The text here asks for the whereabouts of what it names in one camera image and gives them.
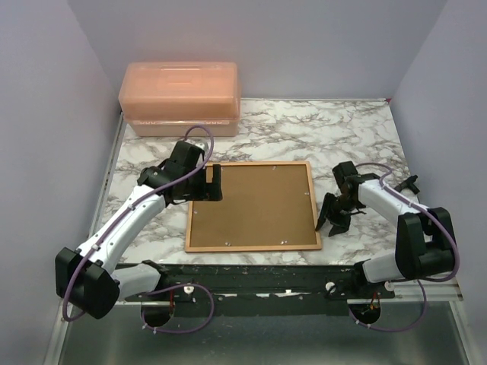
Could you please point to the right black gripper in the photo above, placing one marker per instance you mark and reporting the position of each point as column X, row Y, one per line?
column 342, row 224

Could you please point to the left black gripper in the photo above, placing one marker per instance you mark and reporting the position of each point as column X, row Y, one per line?
column 209, row 192

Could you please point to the brown cardboard backing board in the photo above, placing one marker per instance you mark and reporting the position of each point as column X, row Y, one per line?
column 266, row 206

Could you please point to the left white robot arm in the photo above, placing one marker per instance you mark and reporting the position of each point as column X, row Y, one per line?
column 114, row 243

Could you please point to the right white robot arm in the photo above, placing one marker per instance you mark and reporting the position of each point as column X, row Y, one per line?
column 425, row 244

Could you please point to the orange translucent plastic storage box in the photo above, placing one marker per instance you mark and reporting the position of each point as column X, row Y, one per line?
column 164, row 99

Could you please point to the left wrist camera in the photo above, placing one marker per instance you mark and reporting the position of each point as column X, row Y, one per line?
column 185, row 154

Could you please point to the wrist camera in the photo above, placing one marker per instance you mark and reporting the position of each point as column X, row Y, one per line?
column 342, row 171
column 185, row 154

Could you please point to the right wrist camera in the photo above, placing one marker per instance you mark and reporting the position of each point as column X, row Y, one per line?
column 342, row 171

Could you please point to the aluminium extrusion frame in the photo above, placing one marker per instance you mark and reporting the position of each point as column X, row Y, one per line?
column 60, row 328

